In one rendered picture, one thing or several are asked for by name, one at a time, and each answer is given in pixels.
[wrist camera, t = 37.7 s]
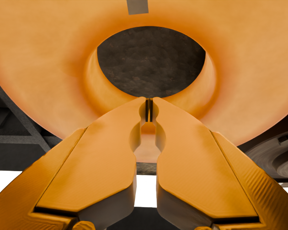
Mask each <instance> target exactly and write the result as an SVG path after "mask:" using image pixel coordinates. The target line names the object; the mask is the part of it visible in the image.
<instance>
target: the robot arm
mask: <svg viewBox="0 0 288 230"><path fill-rule="evenodd" d="M149 116H150V122H152V123H153V124H154V125H155V127H156V128H155V145H156V146H157V148H158V149H159V150H160V152H161V154H160V155H159V156H158V158H157V170H156V187H155V188H156V206H157V211H158V213H159V214H160V216H161V217H163V218H164V219H166V220H167V221H169V222H170V223H172V224H173V225H174V226H176V227H177V228H179V229H181V230H288V192H287V191H286V190H285V189H284V188H283V187H282V186H281V185H280V184H279V183H278V182H277V181H275V180H274V179H273V178H272V177H271V176H270V175H269V174H268V173H266V172H265V171H264V170H263V169H262V168H260V167H259V166H258V165H257V164H256V163H255V162H253V161H252V160H251V159H250V158H249V157H248V156H247V155H246V154H244V153H243V152H242V151H241V150H240V149H239V148H237V147H236V146H235V145H234V144H233V143H232V142H230V141H229V140H228V139H227V138H226V137H224V136H223V135H222V134H221V133H220V132H219V131H218V132H212V131H210V130H209V129H208V128H207V127H206V126H205V125H204V124H203V123H201V122H200V121H199V120H198V119H196V118H195V117H193V116H192V115H190V114H189V113H187V112H185V111H183V110H182V109H180V108H178V107H176V106H174V105H172V104H171V103H169V102H167V101H165V100H163V99H162V98H160V97H154V98H150V99H149V98H145V97H138V98H136V99H134V100H132V101H130V102H128V103H126V104H124V105H122V106H120V107H117V108H115V109H113V110H111V111H109V112H108V113H106V114H104V115H103V116H101V117H100V118H98V119H97V120H96V121H94V122H93V123H92V124H90V125H89V126H88V127H87V128H78V129H77V130H76V131H74V132H73V133H72V134H70V135H69V136H68V137H66V138H65V139H64V140H62V141H61V142H60V143H59V144H57V145H56V146H55V147H53V148H52V149H51V150H50V151H48V152H47V153H45V154H44V155H43V156H42V157H40V158H39V159H38V160H36V161H35V162H34V163H33V164H31V165H30V166H29V167H27V168H26V169H25V170H24V171H22V172H21V173H20V174H19V175H18V176H16V177H15V178H14V179H13V180H12V181H11V182H10V183H9V184H8V185H6V186H5V187H4V188H3V189H2V190H1V191H0V230H106V229H107V227H109V226H111V225H112V224H114V223H116V222H118V221H119V220H121V219H123V218H125V217H127V216H128V215H130V214H131V213H132V211H133V209H134V205H135V198H136V191H137V168H136V156H135V155H134V152H135V150H136V149H137V148H138V147H139V146H140V145H141V127H142V126H143V125H144V124H145V122H148V118H149Z"/></svg>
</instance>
